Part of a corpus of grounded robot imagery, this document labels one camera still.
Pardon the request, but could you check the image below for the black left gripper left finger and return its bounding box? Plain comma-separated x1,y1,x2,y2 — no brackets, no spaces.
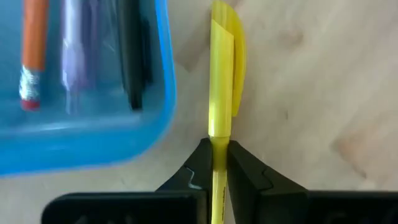
42,138,213,224

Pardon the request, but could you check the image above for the orange pencil with eraser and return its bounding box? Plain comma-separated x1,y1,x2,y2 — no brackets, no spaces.
18,0,50,112

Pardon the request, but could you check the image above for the blue plastic supply box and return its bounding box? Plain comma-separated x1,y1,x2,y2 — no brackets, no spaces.
0,0,178,178

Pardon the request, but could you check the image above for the black pen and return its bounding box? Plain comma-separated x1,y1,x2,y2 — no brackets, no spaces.
116,0,155,111

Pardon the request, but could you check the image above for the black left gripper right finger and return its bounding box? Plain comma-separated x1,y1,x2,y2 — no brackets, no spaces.
226,140,398,224

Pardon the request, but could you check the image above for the yellow highlighter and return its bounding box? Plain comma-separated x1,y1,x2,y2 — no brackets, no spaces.
207,0,248,224

